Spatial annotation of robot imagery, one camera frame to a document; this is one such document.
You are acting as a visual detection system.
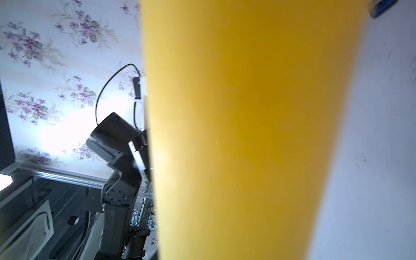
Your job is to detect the yellow rectangular paper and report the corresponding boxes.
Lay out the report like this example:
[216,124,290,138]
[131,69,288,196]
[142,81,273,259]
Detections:
[141,1,367,260]

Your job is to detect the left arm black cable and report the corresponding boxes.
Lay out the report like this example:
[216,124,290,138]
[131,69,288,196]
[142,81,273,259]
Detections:
[95,63,143,127]

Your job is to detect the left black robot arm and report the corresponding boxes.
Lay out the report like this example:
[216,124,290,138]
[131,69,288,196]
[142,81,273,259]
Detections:
[86,113,152,260]

